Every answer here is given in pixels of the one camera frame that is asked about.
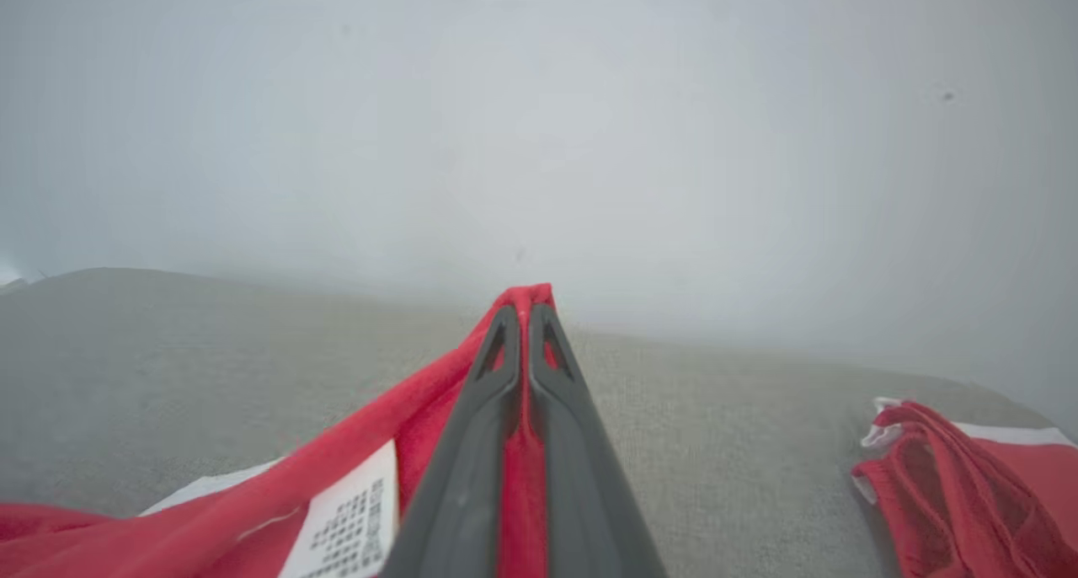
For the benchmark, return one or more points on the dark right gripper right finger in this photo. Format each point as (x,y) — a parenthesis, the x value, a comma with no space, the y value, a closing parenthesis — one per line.
(581,494)

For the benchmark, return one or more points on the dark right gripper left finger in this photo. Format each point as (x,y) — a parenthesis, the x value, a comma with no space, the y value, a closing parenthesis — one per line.
(463,494)

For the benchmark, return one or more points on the red basketball jersey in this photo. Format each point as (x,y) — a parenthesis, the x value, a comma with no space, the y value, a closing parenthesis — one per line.
(370,426)

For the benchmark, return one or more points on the red basketball shorts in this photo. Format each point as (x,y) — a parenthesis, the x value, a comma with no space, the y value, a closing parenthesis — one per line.
(968,494)

